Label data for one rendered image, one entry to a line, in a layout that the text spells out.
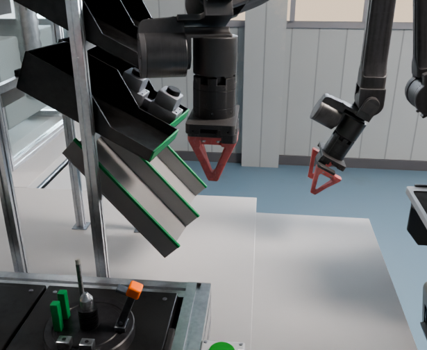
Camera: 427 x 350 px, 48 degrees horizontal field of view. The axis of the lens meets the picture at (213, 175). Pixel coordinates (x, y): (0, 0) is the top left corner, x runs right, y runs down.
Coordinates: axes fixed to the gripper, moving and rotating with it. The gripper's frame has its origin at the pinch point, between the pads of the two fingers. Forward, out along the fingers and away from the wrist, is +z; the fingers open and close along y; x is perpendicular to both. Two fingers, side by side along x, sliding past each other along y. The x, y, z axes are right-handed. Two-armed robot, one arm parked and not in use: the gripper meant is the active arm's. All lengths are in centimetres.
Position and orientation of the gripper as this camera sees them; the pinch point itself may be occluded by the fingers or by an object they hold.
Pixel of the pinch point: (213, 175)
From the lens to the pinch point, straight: 69.6
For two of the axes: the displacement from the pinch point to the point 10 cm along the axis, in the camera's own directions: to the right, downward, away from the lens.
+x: 10.0, 0.5, -0.8
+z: -0.1, 9.2, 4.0
